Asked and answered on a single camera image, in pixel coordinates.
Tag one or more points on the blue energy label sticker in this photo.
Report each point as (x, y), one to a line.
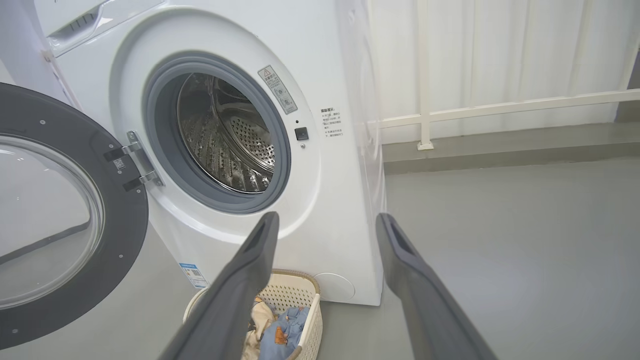
(194, 276)

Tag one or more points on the white front-load washing machine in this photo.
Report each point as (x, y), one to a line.
(330, 200)

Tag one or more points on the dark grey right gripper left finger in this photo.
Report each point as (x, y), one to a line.
(230, 300)

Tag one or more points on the cream printed garment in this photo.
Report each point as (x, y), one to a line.
(257, 325)

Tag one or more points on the round dark washer door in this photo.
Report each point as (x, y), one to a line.
(120, 225)

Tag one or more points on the printed instruction text label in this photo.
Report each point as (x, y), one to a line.
(331, 121)

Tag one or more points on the round white filter cover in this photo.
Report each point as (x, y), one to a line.
(334, 287)

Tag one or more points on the stainless steel washing machine drum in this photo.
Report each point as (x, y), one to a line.
(225, 140)

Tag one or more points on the metal door hinge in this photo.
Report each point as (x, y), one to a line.
(140, 155)

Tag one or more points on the white detergent drawer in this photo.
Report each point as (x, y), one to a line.
(90, 20)

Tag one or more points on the white metal railing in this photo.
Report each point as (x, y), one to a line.
(424, 75)

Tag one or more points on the grey warning sticker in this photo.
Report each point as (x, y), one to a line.
(277, 90)

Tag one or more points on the blue cartoon print garment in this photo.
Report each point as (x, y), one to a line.
(287, 330)

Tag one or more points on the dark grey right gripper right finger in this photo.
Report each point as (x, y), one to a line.
(430, 310)

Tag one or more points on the cream perforated laundry basket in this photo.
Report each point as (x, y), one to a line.
(295, 295)

